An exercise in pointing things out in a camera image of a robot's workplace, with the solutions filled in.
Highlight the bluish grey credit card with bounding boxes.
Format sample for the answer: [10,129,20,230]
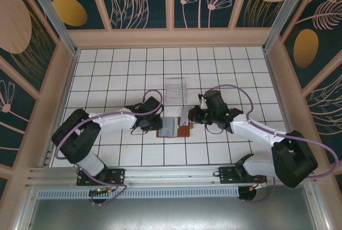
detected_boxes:
[162,118,176,136]

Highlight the brown leather card holder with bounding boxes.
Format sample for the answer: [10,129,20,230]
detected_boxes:
[156,116,194,139]

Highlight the clear plastic tray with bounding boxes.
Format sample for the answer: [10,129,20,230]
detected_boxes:
[165,77,188,105]

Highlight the black electronics module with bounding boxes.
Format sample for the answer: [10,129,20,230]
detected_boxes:
[89,187,113,204]
[238,186,258,202]

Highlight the grey metal panel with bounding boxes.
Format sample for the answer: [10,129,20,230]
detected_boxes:
[15,184,328,230]

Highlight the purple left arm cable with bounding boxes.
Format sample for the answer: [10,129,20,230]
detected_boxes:
[55,89,164,205]

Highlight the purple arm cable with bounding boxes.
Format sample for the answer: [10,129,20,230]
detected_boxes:
[204,84,338,203]
[55,89,164,205]

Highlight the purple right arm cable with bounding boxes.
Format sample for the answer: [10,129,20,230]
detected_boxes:
[204,84,338,203]

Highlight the aluminium mounting rail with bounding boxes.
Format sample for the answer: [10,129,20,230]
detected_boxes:
[25,162,317,189]

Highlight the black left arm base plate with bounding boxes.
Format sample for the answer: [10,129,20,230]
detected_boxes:
[76,168,126,187]

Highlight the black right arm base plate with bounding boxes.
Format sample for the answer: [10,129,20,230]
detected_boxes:
[218,165,268,185]

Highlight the slotted grey cable duct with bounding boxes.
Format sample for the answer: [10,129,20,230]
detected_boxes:
[37,186,240,199]

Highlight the aluminium side rail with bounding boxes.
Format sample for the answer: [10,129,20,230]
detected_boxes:
[41,49,81,168]
[263,49,304,163]

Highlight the aluminium corner post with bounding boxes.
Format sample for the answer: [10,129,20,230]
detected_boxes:
[22,0,81,56]
[262,0,308,52]

